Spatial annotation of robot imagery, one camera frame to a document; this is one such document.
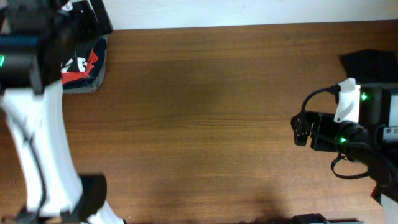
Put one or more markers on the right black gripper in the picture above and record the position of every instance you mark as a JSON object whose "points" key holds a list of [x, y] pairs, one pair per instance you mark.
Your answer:
{"points": [[321, 121]]}

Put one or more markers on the black garment white logo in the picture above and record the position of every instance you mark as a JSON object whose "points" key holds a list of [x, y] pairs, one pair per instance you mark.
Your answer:
{"points": [[371, 66]]}

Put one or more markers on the dark green t-shirt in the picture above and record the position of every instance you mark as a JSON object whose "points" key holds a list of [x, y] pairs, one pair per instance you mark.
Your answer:
{"points": [[77, 60]]}

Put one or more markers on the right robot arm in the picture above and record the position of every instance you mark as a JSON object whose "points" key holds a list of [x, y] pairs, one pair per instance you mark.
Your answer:
{"points": [[363, 129]]}

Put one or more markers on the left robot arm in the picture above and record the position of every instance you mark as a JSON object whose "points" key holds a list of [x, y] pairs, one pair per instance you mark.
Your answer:
{"points": [[36, 38]]}

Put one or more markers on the grey folded garment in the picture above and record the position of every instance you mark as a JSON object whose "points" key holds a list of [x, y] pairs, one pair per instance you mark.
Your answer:
{"points": [[99, 77]]}

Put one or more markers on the navy folded garment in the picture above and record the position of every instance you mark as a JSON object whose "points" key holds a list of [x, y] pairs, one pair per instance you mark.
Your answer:
{"points": [[98, 59]]}

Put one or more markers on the red folded shirt white lettering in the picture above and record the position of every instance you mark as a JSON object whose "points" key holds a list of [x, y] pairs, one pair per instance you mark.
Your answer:
{"points": [[74, 76]]}

